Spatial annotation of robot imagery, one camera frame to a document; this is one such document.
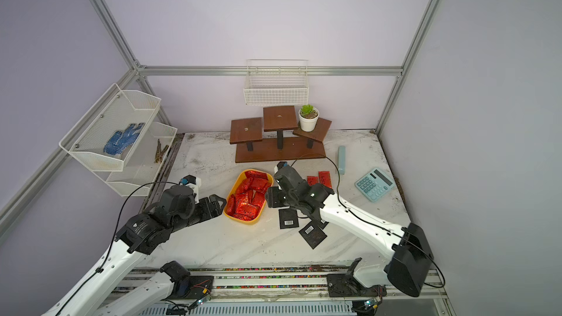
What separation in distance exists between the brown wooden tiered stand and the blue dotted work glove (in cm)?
37

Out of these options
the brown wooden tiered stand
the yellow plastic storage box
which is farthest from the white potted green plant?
the yellow plastic storage box

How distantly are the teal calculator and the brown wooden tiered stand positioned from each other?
0.24 meters

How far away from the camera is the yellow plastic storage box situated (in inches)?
34.2

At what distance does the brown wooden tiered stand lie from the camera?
980 mm

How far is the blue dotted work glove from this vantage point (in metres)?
0.73

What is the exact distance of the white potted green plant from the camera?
95 cm

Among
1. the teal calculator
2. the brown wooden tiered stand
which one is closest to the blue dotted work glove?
the brown wooden tiered stand

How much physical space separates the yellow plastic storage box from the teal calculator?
43 cm
